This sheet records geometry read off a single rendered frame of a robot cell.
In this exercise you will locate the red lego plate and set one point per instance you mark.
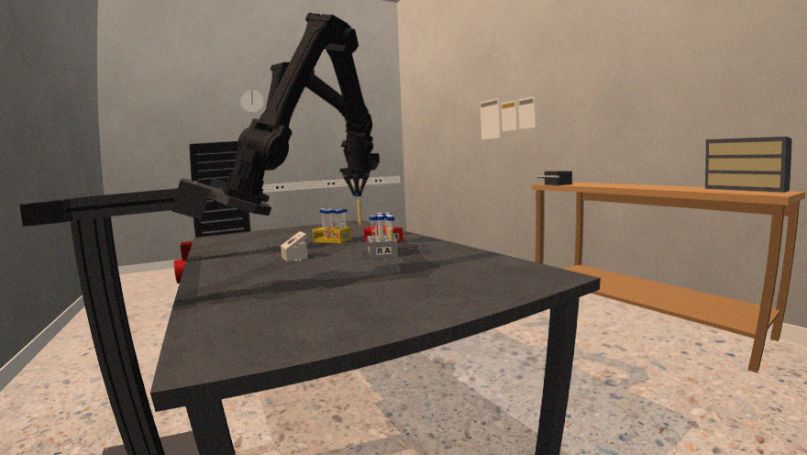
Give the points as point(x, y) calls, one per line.
point(397, 233)

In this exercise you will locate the yellow tube rack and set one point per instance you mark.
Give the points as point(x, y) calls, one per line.
point(344, 235)

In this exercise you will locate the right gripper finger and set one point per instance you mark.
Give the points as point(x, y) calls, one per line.
point(356, 178)
point(347, 179)

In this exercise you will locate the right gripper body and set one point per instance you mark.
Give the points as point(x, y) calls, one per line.
point(354, 164)

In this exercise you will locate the grey tube rack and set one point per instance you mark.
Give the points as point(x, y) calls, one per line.
point(382, 248)

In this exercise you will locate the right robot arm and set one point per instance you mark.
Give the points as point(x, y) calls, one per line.
point(259, 147)

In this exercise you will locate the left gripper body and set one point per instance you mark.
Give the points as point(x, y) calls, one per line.
point(344, 144)

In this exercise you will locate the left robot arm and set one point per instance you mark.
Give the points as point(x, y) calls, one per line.
point(315, 84)

